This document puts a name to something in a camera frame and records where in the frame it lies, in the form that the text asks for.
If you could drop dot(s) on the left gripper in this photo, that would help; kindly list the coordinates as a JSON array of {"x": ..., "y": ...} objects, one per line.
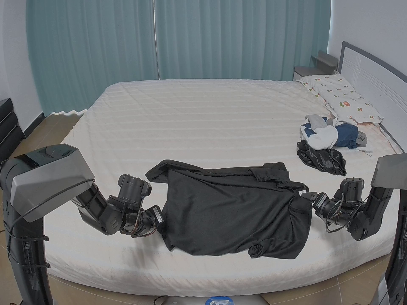
[{"x": 152, "y": 221}]

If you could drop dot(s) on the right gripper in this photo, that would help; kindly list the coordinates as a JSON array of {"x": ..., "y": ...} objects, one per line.
[{"x": 321, "y": 205}]

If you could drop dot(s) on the black T-shirt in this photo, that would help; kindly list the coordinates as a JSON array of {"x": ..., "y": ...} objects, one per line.
[{"x": 222, "y": 208}]

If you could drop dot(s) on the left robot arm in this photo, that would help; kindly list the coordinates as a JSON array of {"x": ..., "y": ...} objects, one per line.
[{"x": 47, "y": 176}]

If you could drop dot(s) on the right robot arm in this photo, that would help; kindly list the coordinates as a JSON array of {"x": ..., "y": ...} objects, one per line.
[{"x": 391, "y": 170}]

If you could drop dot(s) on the pile of clothes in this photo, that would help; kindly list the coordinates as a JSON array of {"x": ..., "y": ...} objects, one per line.
[{"x": 321, "y": 138}]

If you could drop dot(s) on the bed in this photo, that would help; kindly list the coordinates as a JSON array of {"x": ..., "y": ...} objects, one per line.
[{"x": 190, "y": 122}]

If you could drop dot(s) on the white printed pillow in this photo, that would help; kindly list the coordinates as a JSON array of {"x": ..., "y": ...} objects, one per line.
[{"x": 343, "y": 97}]

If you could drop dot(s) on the grey bedside table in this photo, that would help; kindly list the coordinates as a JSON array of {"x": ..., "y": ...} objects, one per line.
[{"x": 305, "y": 71}]

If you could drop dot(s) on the black chest of drawers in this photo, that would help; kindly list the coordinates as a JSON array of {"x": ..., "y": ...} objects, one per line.
[{"x": 8, "y": 129}]

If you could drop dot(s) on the blue-green curtain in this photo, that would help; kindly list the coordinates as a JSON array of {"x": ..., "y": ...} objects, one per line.
[
  {"x": 238, "y": 27},
  {"x": 95, "y": 43}
]

